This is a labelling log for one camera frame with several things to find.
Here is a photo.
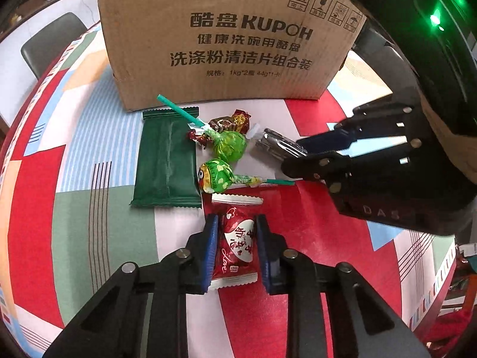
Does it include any brown cardboard box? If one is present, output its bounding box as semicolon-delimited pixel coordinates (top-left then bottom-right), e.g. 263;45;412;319
97;0;368;112

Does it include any red heart print packet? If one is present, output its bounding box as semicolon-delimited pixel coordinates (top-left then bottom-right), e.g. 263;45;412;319
209;193;263;291

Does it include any white power cable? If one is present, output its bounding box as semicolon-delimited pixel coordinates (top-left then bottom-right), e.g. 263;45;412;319
80;0;97;21

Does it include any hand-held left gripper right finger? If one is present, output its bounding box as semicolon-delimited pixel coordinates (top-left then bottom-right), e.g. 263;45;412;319
255;214;433;358

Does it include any green lollipop with turquoise stick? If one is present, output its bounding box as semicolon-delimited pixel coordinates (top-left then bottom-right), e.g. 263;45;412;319
157;94;247;164

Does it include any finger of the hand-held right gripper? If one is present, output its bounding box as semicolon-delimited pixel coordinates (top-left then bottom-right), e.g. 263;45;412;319
296;100;422;156
280;145;415;195

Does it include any green lollipop with printed face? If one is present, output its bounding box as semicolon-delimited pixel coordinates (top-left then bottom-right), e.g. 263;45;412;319
199;158;295;194

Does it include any dark green snack packet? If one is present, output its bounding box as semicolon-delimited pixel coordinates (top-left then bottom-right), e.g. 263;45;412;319
129;107;204;209

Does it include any silver snack packet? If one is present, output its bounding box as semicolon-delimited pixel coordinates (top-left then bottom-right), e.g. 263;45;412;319
253;125;308;161

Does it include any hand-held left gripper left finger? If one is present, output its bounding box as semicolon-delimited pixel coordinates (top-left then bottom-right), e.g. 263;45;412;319
43;214;220;358

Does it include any small red wrapped candy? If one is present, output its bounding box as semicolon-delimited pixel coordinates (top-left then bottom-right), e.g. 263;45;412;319
187;129;213;147

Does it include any gold wrapped candy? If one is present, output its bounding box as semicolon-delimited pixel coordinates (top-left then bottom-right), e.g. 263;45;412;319
208;109;251;135

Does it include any grey dining chair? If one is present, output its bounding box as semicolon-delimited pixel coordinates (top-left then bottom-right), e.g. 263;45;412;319
20;12;88;79

